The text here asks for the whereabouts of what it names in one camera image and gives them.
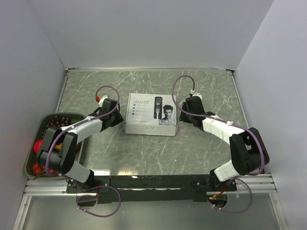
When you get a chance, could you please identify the white cardboard clipper box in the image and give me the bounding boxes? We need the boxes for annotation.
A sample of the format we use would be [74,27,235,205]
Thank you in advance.
[124,93,178,137]

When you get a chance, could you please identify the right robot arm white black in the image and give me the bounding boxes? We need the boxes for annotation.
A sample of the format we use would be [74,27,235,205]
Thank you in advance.
[179,96,270,191]

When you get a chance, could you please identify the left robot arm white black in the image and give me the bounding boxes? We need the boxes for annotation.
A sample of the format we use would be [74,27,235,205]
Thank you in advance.
[35,96,123,193]

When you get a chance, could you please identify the green avocado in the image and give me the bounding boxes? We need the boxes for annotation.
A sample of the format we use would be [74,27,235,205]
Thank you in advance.
[71,118,82,123]

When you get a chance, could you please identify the dark red grape bunch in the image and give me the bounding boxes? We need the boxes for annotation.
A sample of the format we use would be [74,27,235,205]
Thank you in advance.
[45,116,72,129]

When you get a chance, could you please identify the red apple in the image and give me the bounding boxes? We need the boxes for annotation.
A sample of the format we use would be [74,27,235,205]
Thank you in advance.
[33,139,43,154]

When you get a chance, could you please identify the small red orange fruits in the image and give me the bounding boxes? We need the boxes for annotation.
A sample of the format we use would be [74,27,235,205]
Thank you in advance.
[32,163,58,178]

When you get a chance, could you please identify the grey fruit tray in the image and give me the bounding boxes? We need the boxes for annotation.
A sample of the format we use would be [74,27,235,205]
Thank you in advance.
[24,113,85,179]

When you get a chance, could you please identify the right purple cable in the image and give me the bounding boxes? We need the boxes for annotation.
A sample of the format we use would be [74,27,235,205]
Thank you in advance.
[172,75,267,213]

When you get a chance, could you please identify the purple cable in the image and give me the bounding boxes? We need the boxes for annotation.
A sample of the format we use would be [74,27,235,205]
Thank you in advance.
[45,85,122,218]
[172,75,267,213]

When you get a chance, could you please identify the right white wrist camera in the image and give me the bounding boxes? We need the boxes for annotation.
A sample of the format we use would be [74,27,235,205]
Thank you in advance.
[189,89,202,99]

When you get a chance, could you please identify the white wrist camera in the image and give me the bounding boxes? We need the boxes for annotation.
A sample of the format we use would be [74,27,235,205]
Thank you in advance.
[95,95,108,107]
[189,89,202,99]

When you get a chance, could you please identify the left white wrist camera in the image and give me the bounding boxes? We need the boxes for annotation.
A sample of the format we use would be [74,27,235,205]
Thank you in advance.
[95,95,108,107]

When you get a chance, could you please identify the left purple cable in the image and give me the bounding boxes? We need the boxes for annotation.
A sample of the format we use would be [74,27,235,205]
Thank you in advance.
[45,85,122,218]

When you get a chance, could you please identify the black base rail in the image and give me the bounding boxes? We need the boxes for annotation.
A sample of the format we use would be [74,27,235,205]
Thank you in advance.
[66,174,237,204]

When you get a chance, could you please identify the aluminium extrusion rail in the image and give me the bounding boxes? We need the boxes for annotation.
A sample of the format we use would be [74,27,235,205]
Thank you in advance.
[227,173,277,194]
[23,178,67,196]

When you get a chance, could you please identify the left aluminium extrusion rail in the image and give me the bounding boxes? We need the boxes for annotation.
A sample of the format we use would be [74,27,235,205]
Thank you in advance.
[23,178,67,196]

